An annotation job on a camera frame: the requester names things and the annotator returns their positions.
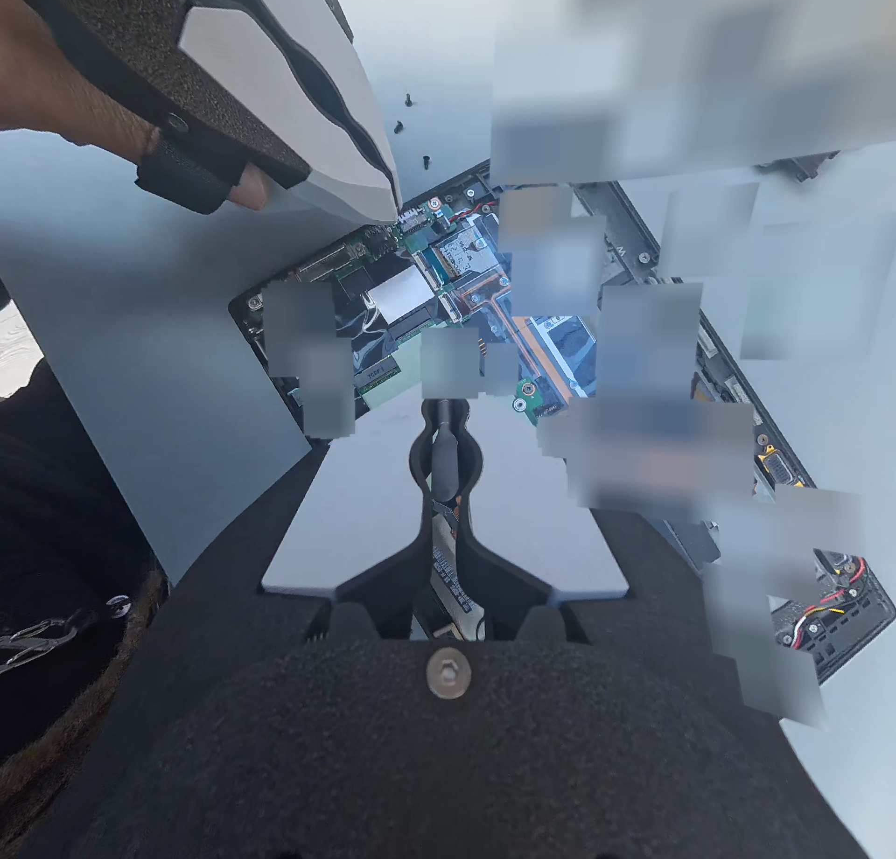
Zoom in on person's left hand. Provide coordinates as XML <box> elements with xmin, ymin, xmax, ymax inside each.
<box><xmin>0</xmin><ymin>0</ymin><xmax>268</xmax><ymax>212</ymax></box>

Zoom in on pale green memory module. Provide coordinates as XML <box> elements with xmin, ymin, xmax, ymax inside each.
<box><xmin>353</xmin><ymin>355</ymin><xmax>422</xmax><ymax>413</ymax></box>

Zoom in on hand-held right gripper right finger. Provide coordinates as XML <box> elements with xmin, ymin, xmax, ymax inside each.
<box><xmin>450</xmin><ymin>396</ymin><xmax>630</xmax><ymax>639</ymax></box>

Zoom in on black handled metal spudger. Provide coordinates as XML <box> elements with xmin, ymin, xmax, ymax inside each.
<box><xmin>427</xmin><ymin>398</ymin><xmax>464</xmax><ymax>503</ymax></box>

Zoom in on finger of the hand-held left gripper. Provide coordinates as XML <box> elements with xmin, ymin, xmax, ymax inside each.
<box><xmin>241</xmin><ymin>0</ymin><xmax>401</xmax><ymax>203</ymax></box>
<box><xmin>177</xmin><ymin>4</ymin><xmax>398</xmax><ymax>226</ymax></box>

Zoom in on person's black clothing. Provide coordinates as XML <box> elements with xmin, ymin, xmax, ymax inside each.
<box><xmin>0</xmin><ymin>278</ymin><xmax>169</xmax><ymax>769</ymax></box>

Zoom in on silver shielded wireless card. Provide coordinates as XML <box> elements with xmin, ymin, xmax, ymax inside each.
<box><xmin>426</xmin><ymin>231</ymin><xmax>503</xmax><ymax>280</ymax></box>

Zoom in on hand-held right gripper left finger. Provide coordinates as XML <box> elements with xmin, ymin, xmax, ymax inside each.
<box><xmin>261</xmin><ymin>396</ymin><xmax>446</xmax><ymax>637</ymax></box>

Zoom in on person's brown hair locks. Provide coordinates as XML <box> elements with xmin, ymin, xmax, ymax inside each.
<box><xmin>0</xmin><ymin>572</ymin><xmax>169</xmax><ymax>839</ymax></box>

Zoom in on silver metal clasp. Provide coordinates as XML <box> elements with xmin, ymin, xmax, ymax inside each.
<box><xmin>0</xmin><ymin>595</ymin><xmax>133</xmax><ymax>672</ymax></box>

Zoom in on black laptop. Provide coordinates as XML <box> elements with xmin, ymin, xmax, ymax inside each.
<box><xmin>227</xmin><ymin>148</ymin><xmax>896</xmax><ymax>688</ymax></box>

